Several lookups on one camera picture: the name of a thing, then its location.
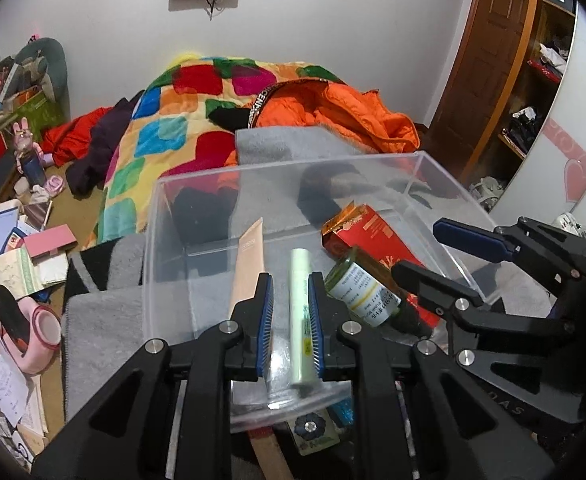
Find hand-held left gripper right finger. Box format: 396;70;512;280
307;271;556;480

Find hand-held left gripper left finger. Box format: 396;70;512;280
32;271;275;480

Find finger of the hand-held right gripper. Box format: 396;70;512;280
392;259;580;347
432;216;586;307

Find light green tube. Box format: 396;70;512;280
287;247;320;390

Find amber glass bottle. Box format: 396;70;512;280
324;247;434;341

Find clear plastic box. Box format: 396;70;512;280
142;150;504;433

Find white sneaker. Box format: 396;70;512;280
553;212;586;238
468;177;504;208

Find beige cosmetic tube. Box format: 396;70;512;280
227;217;265;321

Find red cardboard box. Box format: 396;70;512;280
321;201;441;331

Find floral printed card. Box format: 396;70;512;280
285;407;341;456

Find dark clothes pile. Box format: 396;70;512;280
505;107;541;153

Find light brown flat stick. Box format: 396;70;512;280
247;422;294;480

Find wooden open shelf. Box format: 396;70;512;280
498;0;578;161

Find grey blanket with black pattern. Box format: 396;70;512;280
63;127;564;480

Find white wardrobe door pink hearts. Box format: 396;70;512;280
488;5;586;241

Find orange puffer jacket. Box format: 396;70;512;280
223;77;421;166

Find wooden door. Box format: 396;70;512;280
430;0;534;181

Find red folded item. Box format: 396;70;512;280
528;59;564;83

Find white cloth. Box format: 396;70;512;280
540;40;568;68

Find colourful patchwork blanket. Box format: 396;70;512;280
96;52;354;248

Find pink notebook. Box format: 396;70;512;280
23;225;78;263

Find dark purple cloth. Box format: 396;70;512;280
66;90;146;198

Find green edged paper pad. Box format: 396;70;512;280
0;247;69;296

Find small brown notebook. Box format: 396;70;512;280
26;200;54;231

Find black oblong brush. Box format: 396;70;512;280
0;284;31;356

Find white loose papers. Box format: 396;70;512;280
0;350;49;436

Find red cloth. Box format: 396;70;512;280
40;115;119;166

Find pink bunny figure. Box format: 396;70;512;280
12;117;49;186

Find green cardboard box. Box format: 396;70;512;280
3;87;59;136

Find grey green plush pillow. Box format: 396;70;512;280
13;37;69;126

